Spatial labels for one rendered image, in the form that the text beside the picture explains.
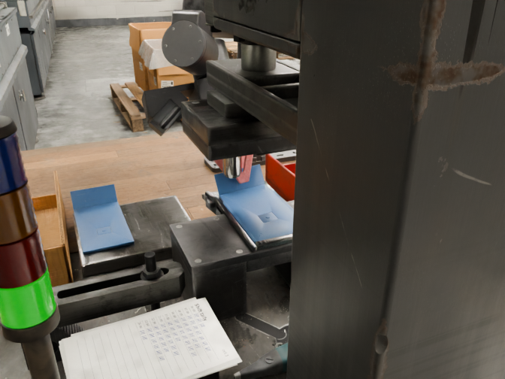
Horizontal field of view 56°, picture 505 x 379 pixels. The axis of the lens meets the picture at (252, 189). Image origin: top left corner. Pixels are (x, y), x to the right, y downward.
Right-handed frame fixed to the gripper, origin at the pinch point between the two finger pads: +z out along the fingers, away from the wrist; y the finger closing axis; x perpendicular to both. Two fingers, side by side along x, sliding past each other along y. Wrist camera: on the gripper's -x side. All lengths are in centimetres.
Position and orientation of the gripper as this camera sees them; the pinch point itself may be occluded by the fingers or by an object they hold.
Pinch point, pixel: (239, 177)
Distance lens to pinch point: 68.3
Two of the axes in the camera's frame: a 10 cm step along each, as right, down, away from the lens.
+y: 3.0, -0.8, -9.5
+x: 9.2, -2.4, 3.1
